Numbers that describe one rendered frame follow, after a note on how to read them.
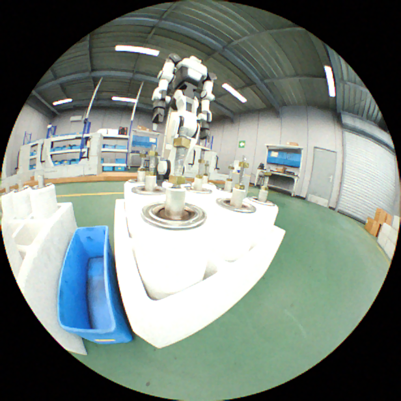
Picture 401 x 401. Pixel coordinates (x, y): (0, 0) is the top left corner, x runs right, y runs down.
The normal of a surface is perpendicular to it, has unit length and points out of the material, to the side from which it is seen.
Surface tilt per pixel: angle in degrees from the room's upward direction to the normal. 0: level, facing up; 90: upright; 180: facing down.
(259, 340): 0
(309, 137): 90
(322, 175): 90
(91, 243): 88
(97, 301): 0
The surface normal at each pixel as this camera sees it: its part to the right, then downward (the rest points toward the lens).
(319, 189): -0.80, 0.05
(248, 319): 0.14, -0.95
